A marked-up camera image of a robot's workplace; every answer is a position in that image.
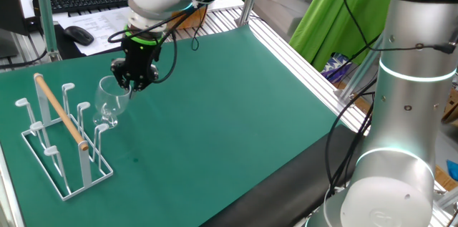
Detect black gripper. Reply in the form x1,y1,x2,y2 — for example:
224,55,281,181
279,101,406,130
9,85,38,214
109,38,162,92

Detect clear wine glass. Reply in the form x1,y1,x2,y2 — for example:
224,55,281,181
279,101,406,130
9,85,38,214
92,74,132,130

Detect printed paper sheet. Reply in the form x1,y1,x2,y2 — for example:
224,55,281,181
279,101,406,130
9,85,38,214
57,6,133,57

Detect black computer mouse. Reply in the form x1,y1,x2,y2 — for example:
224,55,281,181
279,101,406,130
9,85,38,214
63,25,95,47

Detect brown wooden block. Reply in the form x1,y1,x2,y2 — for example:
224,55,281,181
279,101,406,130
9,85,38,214
167,4,209,30

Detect green table mat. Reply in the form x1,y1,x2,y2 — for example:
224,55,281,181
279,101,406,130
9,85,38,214
0,24,344,227

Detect black monitor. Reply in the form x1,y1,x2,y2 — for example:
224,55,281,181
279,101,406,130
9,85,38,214
0,0,30,59

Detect white foam boxes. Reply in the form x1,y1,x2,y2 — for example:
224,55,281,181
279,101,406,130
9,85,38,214
252,0,316,42

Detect black mat strip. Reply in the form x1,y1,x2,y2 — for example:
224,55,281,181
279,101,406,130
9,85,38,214
200,125,366,227

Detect blue white patterned bag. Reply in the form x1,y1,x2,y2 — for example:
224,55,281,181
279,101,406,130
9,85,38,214
321,53,346,83

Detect bright green cloth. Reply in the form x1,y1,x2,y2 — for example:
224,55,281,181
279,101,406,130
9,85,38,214
288,0,394,72

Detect cardboard box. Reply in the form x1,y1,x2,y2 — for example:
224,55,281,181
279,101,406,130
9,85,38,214
442,87,458,127

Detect green flange ring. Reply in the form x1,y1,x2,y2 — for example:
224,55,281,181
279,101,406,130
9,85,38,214
123,24,164,46

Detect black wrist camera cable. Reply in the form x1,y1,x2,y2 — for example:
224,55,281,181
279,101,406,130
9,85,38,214
107,3,208,85

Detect wooden rack handle rod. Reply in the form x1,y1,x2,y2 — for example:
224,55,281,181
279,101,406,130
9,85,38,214
34,72,89,152

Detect white wire cup rack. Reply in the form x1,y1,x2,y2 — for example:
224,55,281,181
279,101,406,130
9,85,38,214
14,74,115,202

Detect aluminium frame post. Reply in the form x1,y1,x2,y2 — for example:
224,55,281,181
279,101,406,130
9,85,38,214
236,0,258,27
34,0,61,62
338,40,384,102

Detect aluminium profile table frame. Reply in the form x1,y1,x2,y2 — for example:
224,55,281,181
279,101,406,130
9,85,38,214
0,4,458,227

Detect black cables at robot base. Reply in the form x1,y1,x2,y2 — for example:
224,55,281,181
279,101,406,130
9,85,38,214
323,78,379,199

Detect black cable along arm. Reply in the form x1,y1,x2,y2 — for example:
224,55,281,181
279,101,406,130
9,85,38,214
338,0,458,55

